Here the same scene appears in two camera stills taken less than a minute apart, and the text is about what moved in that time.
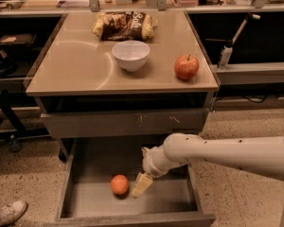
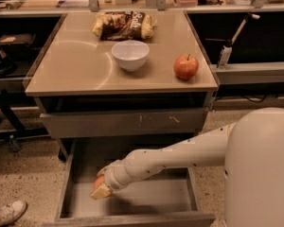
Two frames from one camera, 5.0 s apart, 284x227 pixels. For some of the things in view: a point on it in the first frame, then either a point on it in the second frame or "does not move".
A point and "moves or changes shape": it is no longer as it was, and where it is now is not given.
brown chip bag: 124,26 does not move
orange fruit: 119,183 moves or changes shape
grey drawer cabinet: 109,74 does not move
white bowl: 131,54 does not move
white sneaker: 8,214 does not move
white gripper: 149,165 → 112,178
